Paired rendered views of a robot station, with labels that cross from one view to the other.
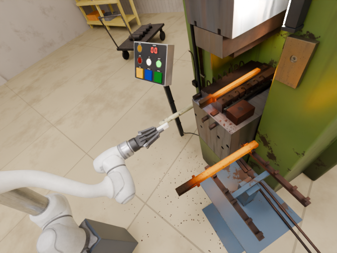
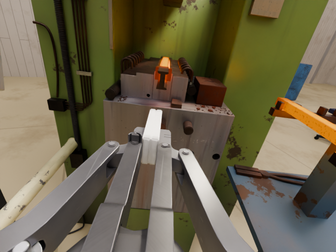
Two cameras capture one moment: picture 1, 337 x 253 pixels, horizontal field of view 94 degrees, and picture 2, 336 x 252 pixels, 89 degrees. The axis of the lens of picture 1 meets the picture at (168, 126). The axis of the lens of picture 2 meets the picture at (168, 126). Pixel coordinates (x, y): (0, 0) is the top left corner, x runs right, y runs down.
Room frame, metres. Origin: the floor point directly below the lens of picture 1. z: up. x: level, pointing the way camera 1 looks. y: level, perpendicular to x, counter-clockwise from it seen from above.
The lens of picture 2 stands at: (0.55, 0.19, 1.09)
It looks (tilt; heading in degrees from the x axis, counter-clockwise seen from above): 27 degrees down; 278
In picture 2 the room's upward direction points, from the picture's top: 8 degrees clockwise
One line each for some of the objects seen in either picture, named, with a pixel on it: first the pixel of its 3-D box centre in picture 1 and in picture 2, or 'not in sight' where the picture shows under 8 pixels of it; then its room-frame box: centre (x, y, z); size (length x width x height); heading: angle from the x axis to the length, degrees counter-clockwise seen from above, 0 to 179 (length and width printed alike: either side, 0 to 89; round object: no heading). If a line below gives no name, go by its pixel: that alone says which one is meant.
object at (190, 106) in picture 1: (180, 112); (41, 178); (1.00, -0.15, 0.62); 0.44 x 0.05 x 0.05; 101
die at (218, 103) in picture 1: (237, 84); (158, 72); (0.72, -0.51, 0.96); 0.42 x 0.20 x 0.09; 101
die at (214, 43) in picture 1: (244, 21); not in sight; (0.72, -0.51, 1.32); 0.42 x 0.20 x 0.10; 101
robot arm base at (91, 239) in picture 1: (79, 245); not in sight; (0.28, 0.79, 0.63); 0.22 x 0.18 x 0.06; 36
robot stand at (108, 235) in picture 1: (106, 244); not in sight; (0.30, 0.80, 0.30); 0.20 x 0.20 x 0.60; 36
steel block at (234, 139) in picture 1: (241, 115); (164, 129); (0.67, -0.53, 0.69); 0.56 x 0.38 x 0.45; 101
